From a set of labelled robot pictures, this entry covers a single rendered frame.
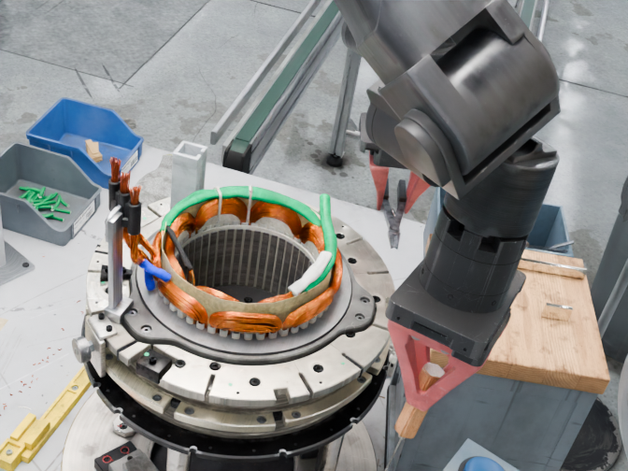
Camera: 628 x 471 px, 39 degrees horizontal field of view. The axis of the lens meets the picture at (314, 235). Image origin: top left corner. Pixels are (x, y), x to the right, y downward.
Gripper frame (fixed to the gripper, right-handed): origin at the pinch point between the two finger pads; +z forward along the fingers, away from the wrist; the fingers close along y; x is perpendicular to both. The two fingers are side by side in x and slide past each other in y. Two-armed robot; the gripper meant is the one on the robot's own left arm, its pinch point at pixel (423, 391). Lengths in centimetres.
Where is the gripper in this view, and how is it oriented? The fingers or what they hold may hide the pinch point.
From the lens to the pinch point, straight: 63.6
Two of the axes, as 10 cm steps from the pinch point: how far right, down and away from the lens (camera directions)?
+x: 8.7, 4.0, -3.0
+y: -4.5, 3.8, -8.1
